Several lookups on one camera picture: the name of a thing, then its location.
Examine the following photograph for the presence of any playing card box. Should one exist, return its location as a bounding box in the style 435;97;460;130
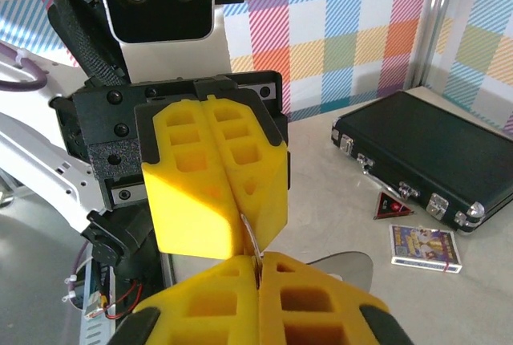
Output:
389;223;464;274

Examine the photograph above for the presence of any small connector board with wires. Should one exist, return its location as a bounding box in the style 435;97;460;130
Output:
82;282;144;321

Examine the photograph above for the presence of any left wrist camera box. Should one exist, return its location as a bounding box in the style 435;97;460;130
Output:
91;0;232;83

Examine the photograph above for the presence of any perforated metal strip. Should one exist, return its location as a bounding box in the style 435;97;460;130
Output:
78;312;121;345

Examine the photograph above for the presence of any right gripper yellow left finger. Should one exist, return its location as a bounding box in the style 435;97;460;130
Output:
107;254;262;345

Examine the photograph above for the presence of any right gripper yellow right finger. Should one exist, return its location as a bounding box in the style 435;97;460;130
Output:
259;250;414;345

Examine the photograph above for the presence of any black hard case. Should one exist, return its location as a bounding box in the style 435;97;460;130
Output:
330;90;513;237

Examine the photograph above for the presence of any aluminium corner post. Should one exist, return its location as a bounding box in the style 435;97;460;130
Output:
411;0;471;90

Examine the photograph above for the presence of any black red triangle token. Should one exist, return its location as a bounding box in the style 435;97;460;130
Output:
373;190;417;221

